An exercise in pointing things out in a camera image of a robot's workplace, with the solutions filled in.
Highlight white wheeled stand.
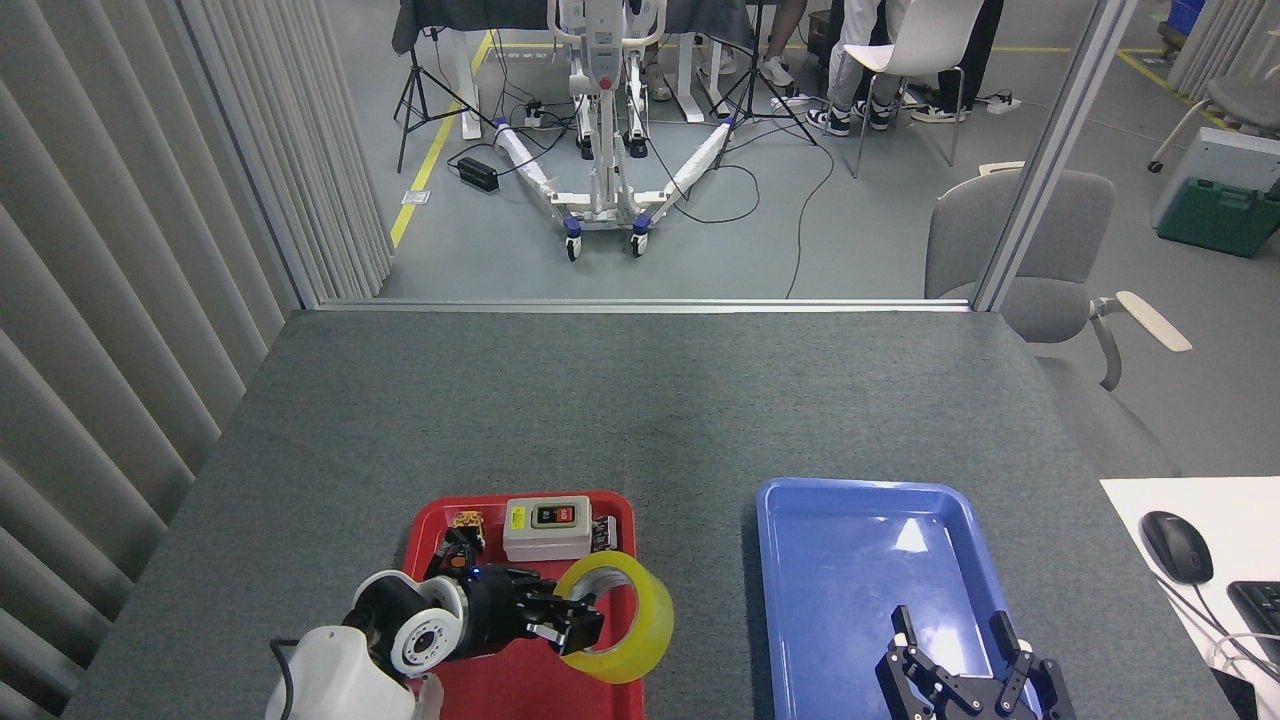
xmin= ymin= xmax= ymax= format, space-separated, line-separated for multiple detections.
xmin=493 ymin=0 xmax=736 ymax=261

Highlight black orange push button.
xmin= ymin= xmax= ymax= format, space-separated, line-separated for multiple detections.
xmin=440 ymin=511 xmax=486 ymax=576

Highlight silver frame rail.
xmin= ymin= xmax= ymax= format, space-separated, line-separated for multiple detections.
xmin=318 ymin=298 xmax=971 ymax=314

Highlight black floor cable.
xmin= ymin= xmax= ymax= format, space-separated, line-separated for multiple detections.
xmin=785 ymin=140 xmax=836 ymax=299

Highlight white side table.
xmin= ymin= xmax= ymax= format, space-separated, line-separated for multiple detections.
xmin=1100 ymin=477 xmax=1280 ymax=691

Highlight grey chair with white legs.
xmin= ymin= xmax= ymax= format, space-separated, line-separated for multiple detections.
xmin=1148 ymin=77 xmax=1280 ymax=173

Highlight black computer mouse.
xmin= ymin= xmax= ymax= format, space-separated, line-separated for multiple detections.
xmin=1140 ymin=511 xmax=1214 ymax=586

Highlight person in light trousers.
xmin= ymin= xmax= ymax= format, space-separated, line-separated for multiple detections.
xmin=806 ymin=0 xmax=901 ymax=138

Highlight grey vertical blinds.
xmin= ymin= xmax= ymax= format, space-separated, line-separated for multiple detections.
xmin=0 ymin=0 xmax=393 ymax=720

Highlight person in dark trousers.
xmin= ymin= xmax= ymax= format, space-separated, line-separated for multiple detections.
xmin=910 ymin=0 xmax=1006 ymax=124

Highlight grey metal box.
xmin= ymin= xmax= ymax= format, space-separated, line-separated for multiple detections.
xmin=1150 ymin=127 xmax=1280 ymax=229

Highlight green plastic case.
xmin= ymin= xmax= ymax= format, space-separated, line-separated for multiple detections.
xmin=1158 ymin=178 xmax=1280 ymax=259

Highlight red plastic tray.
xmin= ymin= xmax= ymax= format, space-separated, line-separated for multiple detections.
xmin=403 ymin=490 xmax=646 ymax=720

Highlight black mouse cable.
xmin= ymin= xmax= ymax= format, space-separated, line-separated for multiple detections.
xmin=1160 ymin=580 xmax=1280 ymax=666

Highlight blue plastic tray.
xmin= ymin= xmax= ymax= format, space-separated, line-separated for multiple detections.
xmin=755 ymin=477 xmax=1046 ymax=720

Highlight black keyboard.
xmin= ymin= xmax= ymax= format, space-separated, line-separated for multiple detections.
xmin=1227 ymin=581 xmax=1280 ymax=666

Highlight grey switch box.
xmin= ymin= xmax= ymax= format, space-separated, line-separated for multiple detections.
xmin=502 ymin=496 xmax=593 ymax=563

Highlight yellow tape roll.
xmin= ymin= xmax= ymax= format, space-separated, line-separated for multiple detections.
xmin=552 ymin=551 xmax=675 ymax=685

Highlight grey office chair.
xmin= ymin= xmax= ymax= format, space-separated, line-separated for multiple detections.
xmin=925 ymin=168 xmax=1193 ymax=391

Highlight silver frame post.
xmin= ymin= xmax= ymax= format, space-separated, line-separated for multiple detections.
xmin=972 ymin=0 xmax=1141 ymax=313

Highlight black tripod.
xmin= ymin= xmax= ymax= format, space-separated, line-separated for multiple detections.
xmin=710 ymin=0 xmax=818 ymax=171
xmin=393 ymin=30 xmax=496 ymax=173

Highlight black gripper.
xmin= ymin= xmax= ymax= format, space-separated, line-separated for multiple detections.
xmin=460 ymin=565 xmax=606 ymax=661

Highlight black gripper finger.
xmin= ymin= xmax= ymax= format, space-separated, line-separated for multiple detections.
xmin=876 ymin=605 xmax=986 ymax=720
xmin=990 ymin=610 xmax=1076 ymax=720

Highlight white plastic chair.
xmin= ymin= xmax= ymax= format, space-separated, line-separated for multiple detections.
xmin=828 ymin=0 xmax=986 ymax=181

